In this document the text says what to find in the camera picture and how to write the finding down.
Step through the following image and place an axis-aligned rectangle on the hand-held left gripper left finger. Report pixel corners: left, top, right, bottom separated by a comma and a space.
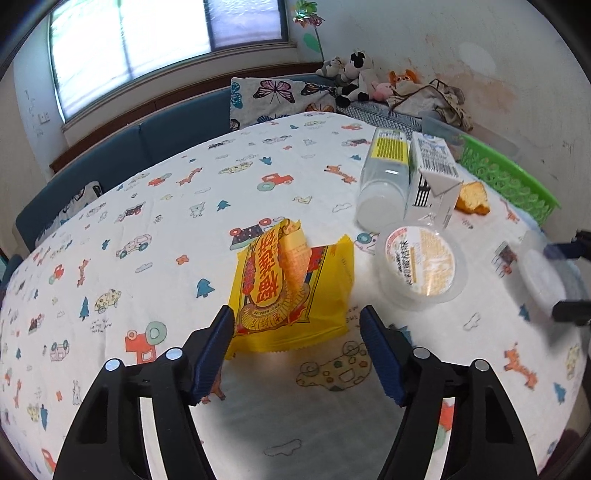
53, 305, 236, 480

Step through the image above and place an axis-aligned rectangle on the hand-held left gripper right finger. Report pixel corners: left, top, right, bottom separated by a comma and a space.
359, 305, 539, 480

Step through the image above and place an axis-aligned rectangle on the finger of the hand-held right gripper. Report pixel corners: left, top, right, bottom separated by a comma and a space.
542, 228, 591, 261
551, 298, 591, 326

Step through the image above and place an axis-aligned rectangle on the clear plastic container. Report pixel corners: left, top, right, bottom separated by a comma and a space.
494, 231, 573, 319

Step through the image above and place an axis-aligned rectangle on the green plastic basket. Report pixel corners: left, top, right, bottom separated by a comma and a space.
457, 134, 559, 227

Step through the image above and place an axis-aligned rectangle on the yellow snack packet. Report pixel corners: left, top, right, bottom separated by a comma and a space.
225, 218, 355, 360

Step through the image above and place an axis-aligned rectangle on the white pudding cup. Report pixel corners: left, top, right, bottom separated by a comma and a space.
374, 222, 467, 311

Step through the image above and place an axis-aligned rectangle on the printed white tablecloth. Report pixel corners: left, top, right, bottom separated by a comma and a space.
0, 110, 587, 480

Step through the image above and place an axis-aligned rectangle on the yellow cake piece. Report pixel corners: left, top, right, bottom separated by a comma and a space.
455, 181, 491, 217

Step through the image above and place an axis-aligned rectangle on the white carton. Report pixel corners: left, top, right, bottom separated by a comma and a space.
404, 132, 464, 230

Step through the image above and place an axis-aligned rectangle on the clear plastic bottle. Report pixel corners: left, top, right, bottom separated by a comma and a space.
355, 128, 413, 229

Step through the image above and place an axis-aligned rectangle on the clear storage bin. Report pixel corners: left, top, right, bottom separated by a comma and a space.
422, 115, 520, 162

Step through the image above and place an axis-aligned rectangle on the small butterfly pillow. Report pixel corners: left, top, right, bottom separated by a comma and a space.
34, 182, 103, 245

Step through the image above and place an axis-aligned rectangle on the beige crumpled cloth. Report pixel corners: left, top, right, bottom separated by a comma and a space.
387, 78, 474, 132

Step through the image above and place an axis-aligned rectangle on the blue sofa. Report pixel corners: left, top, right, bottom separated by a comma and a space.
0, 74, 352, 287

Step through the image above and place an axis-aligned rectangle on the orange fox plush toy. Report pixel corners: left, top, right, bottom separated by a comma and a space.
388, 69, 421, 95

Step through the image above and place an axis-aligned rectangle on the blue patterned cushion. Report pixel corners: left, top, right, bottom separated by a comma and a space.
337, 100, 423, 130

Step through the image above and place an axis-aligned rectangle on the brown wooden ledge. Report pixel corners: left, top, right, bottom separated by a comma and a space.
50, 69, 319, 174

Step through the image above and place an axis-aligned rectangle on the large butterfly pillow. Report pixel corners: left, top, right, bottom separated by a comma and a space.
229, 76, 338, 132

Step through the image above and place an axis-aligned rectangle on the black and white plush toy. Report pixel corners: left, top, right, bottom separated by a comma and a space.
335, 50, 377, 108

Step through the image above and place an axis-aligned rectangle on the window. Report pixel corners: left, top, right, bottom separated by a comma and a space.
48, 0, 289, 123

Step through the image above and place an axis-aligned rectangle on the colourful pinwheel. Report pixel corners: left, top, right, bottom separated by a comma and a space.
292, 0, 326, 63

